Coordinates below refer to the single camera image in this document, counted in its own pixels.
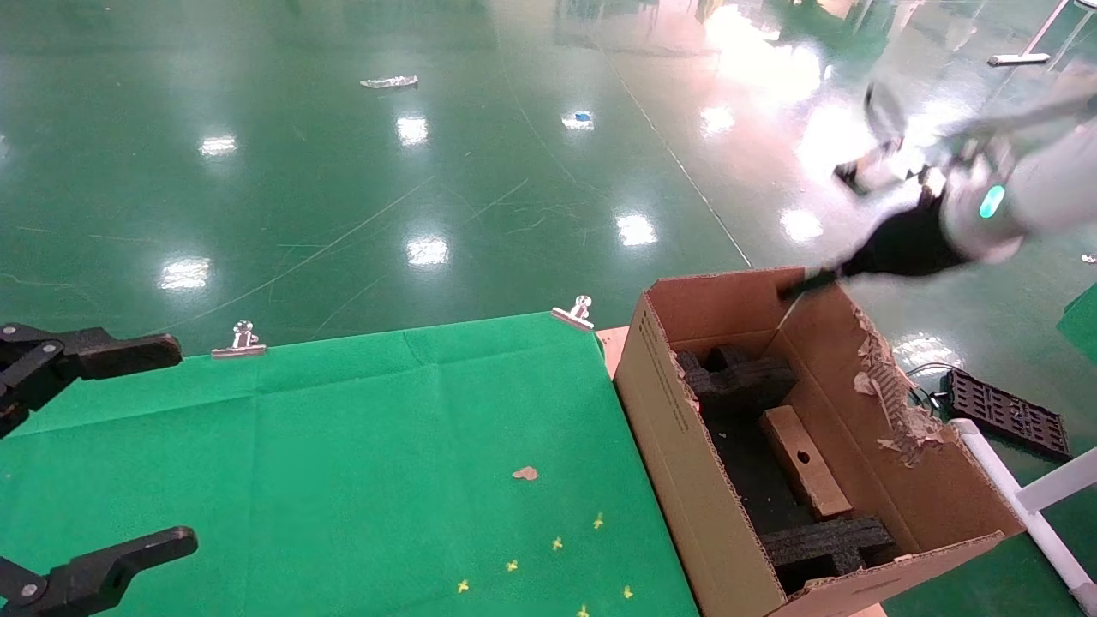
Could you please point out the green cloth covered table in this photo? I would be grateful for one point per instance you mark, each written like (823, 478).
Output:
(1084, 330)

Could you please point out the black foam block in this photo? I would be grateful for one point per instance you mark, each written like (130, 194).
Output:
(737, 386)
(827, 544)

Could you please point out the white floor litter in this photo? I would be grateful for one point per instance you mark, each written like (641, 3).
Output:
(390, 82)

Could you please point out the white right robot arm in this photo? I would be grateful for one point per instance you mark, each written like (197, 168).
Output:
(1046, 188)

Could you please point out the large open cardboard carton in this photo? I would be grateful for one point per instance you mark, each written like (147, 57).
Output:
(677, 480)

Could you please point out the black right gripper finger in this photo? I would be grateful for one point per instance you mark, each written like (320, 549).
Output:
(814, 281)

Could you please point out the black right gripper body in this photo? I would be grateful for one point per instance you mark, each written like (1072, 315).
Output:
(908, 244)

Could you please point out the white pipe frame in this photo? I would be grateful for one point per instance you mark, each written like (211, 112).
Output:
(986, 455)

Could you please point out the white stand foot with pole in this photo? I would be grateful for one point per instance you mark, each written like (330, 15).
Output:
(1018, 60)

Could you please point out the small cardboard box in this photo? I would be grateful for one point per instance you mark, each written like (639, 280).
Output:
(806, 463)

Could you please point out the black plastic grid crate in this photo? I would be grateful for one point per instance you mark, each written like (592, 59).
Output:
(1003, 411)

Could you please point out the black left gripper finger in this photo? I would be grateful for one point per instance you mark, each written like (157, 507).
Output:
(103, 356)
(103, 566)

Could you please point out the small brown cardboard scrap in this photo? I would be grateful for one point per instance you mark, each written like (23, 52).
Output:
(524, 473)

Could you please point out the green tablecloth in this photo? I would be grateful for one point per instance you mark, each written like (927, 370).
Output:
(300, 471)

